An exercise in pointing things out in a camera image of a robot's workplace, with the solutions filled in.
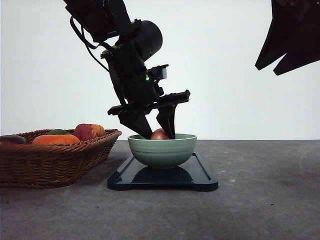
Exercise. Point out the green avocado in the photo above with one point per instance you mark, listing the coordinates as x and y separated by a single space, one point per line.
57 132

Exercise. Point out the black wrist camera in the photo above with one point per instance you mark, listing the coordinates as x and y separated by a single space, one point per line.
159 72

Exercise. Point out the red yellow apple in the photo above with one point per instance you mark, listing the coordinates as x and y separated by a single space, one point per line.
86 131

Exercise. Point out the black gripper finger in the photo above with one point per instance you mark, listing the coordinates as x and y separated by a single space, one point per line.
297 57
295 25

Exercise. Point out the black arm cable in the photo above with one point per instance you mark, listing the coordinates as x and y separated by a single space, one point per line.
78 31

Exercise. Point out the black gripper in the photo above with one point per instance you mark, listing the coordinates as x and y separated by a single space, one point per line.
139 91

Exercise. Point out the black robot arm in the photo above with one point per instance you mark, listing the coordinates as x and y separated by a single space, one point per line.
109 21

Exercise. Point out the dark teal rectangular tray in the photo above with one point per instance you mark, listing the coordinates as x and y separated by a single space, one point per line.
192 174

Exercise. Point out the dark red plum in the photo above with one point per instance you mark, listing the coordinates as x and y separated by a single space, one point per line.
15 139

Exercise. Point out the brown wicker basket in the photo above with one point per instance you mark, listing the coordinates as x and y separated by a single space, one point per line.
52 157

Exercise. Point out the beige egg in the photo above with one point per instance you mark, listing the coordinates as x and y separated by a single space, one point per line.
159 134

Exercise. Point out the orange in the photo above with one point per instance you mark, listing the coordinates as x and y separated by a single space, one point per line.
48 139

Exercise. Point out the light green bowl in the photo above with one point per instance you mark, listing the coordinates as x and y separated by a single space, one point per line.
162 153

